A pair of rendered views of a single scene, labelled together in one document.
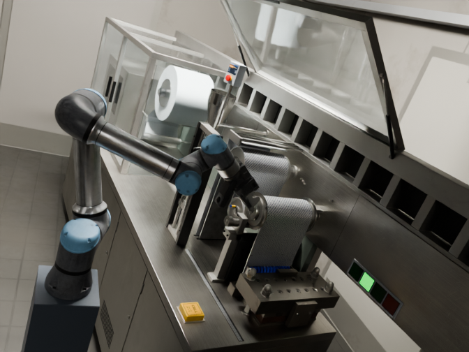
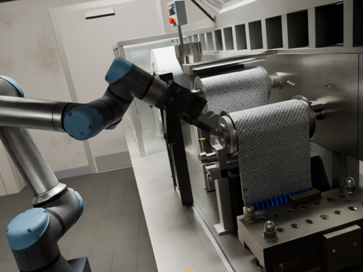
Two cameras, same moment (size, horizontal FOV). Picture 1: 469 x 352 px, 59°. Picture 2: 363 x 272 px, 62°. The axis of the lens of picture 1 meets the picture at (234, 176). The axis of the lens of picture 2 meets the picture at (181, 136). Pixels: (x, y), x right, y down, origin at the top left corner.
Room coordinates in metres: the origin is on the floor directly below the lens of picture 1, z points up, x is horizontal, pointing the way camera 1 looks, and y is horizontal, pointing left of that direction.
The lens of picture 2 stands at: (0.63, -0.35, 1.54)
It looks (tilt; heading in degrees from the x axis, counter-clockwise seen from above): 17 degrees down; 24
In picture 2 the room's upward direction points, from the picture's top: 9 degrees counter-clockwise
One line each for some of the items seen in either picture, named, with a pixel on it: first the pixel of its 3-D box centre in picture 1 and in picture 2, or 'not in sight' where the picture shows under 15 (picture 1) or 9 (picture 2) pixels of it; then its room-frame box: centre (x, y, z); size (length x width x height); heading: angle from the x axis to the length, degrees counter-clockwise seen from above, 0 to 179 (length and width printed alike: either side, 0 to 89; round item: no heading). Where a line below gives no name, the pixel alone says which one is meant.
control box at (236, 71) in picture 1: (234, 73); (175, 13); (1.96, 0.16, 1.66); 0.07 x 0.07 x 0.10; 51
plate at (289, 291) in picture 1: (288, 290); (314, 221); (1.44, -0.36, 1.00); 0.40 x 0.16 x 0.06; 125
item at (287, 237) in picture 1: (278, 243); (275, 163); (1.52, -0.26, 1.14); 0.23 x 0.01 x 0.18; 125
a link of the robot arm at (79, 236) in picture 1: (79, 243); (33, 236); (1.17, 0.40, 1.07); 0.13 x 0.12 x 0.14; 8
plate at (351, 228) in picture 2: (301, 313); (342, 249); (1.37, -0.42, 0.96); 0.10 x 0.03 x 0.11; 125
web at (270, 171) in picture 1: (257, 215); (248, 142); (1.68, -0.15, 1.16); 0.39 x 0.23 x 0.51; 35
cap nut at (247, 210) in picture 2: (252, 273); (249, 211); (1.39, -0.19, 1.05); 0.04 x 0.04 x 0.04
